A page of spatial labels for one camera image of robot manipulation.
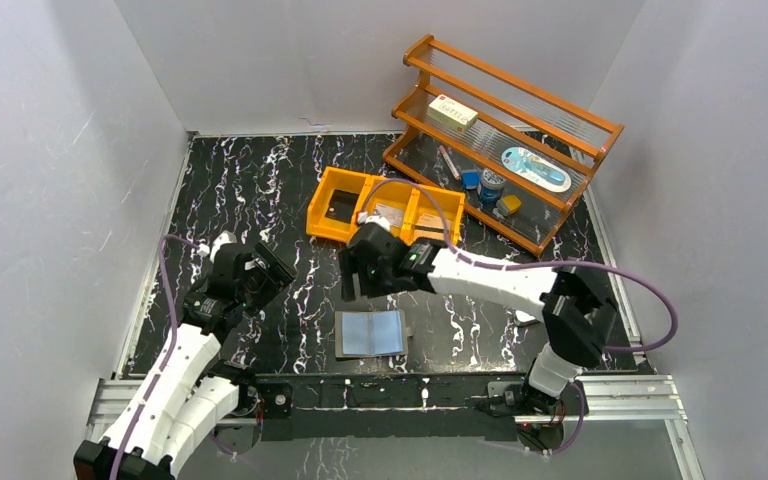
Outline black credit card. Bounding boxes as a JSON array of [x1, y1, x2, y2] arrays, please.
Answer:
[[325, 190, 359, 223]]

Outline grey card holder wallet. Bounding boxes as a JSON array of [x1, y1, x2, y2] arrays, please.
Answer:
[[334, 310, 414, 360]]

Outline yellow plastic triple bin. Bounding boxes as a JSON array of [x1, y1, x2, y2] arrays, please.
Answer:
[[305, 167, 465, 244]]

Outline orange wooden shelf rack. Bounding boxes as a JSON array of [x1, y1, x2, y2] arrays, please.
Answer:
[[383, 34, 624, 256]]

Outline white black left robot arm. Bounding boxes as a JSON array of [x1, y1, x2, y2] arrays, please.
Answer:
[[73, 232, 296, 479]]

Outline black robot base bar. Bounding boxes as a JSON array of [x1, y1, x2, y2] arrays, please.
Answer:
[[256, 372, 561, 441]]

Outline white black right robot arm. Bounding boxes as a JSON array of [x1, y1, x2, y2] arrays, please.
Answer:
[[338, 223, 618, 414]]

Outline silver card in bin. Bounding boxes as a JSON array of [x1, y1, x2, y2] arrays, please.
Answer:
[[373, 203, 404, 228]]

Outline tan card in bin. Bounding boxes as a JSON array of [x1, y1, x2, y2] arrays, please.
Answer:
[[416, 213, 444, 234]]

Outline small blue block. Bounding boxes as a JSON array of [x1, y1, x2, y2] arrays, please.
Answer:
[[460, 169, 481, 191]]

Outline white pen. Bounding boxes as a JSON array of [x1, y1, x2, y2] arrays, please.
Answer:
[[438, 145, 461, 181]]

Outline blue and white round tin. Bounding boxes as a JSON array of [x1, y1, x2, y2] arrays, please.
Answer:
[[478, 168, 507, 204]]

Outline yellow grey eraser block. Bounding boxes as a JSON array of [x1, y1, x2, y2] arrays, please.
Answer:
[[493, 195, 522, 218]]

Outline white box with red label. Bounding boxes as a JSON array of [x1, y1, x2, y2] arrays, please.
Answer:
[[426, 94, 478, 133]]

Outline blue razor blister pack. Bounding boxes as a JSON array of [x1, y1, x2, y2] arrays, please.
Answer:
[[501, 147, 572, 193]]

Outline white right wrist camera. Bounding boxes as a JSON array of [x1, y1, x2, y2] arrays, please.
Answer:
[[355, 211, 392, 232]]

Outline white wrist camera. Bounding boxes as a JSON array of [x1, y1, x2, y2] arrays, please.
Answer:
[[355, 211, 392, 232], [197, 230, 238, 258]]

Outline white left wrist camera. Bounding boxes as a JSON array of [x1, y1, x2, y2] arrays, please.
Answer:
[[197, 230, 238, 258]]

